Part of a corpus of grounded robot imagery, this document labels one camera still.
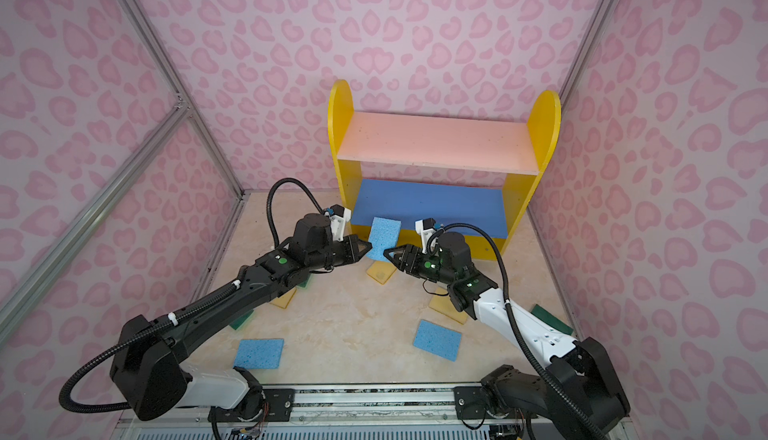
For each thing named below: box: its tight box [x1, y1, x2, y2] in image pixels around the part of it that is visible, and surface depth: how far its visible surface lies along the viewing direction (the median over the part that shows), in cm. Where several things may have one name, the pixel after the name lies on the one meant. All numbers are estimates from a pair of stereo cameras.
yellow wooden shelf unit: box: [328, 80, 562, 256], surface depth 81 cm
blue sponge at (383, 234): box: [366, 217, 401, 263], surface depth 80 cm
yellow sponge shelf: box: [366, 260, 397, 285], surface depth 97 cm
